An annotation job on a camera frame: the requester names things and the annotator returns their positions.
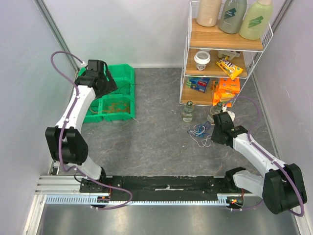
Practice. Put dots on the left glass bottle green cap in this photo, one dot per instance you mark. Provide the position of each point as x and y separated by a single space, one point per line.
187 112

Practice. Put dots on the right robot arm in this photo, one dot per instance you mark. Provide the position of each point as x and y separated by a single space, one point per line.
280 185

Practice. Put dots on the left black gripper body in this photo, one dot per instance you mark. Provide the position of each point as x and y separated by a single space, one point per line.
107 86

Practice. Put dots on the yellow candy bag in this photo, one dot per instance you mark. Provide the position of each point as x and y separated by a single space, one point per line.
230 69

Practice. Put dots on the blue snack box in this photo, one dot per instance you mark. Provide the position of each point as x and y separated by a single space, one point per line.
198 83

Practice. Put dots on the white wire wooden shelf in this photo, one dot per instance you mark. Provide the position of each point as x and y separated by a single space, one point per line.
213 39

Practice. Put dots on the green compartment bin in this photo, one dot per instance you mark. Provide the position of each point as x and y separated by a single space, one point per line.
118 105

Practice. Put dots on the grey slotted cable duct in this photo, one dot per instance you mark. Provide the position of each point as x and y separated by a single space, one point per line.
98 201

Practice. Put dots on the light green shampoo bottle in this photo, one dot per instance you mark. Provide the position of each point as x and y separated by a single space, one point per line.
256 20

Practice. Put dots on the glass bottle green cap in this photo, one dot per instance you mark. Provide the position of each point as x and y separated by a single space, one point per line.
216 109
187 112

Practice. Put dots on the white paper coffee cup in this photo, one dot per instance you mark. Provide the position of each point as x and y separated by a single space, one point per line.
202 58

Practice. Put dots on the orange snack boxes stack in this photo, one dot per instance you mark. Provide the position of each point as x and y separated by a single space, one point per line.
225 89

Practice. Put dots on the beige lotion bottle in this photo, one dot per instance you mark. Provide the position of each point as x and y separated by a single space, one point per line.
208 12

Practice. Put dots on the grey shampoo bottle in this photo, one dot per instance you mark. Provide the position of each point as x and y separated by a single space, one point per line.
232 16

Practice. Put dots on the right glass bottle green cap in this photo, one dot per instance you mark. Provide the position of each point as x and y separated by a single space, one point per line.
216 109

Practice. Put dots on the white cup carton pack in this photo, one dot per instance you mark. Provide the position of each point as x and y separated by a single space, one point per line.
230 54

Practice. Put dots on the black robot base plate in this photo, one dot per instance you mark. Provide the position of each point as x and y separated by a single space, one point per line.
210 184

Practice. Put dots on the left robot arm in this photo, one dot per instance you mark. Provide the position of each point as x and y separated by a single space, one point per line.
65 142

